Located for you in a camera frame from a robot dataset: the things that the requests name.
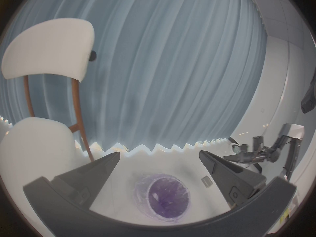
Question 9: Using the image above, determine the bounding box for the white cushioned wooden chair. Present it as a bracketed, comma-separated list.
[0, 18, 96, 180]

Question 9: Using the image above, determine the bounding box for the purple plastic bag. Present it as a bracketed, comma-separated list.
[133, 173, 192, 224]

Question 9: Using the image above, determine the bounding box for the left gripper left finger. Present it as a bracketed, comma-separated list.
[53, 152, 121, 205]

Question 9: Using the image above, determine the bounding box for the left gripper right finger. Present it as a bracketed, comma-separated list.
[199, 150, 267, 205]

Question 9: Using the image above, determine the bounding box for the white trash bin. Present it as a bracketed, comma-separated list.
[133, 173, 192, 224]

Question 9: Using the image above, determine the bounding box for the pale blue curtain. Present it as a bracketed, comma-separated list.
[0, 0, 268, 158]

